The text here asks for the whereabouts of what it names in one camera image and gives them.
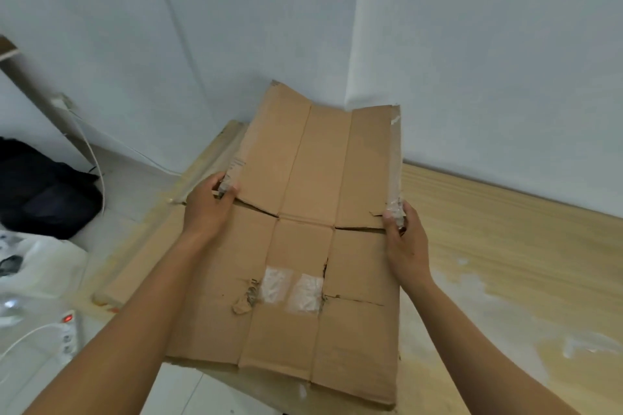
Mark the person's right hand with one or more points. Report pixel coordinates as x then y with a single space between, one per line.
411 254

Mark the person's left hand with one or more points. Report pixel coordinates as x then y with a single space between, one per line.
207 208

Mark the person's right forearm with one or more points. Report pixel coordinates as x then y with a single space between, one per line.
467 356

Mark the person's left forearm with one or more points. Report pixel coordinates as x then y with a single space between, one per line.
121 332

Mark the light wooden table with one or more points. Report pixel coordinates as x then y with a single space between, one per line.
486 234

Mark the white plastic bag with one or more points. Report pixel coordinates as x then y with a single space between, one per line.
48 264

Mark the black bag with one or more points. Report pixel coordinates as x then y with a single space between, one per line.
39 186

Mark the light wooden shelf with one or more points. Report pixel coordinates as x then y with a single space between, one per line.
6 45

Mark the white power strip red switch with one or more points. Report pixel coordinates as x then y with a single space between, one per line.
68 332

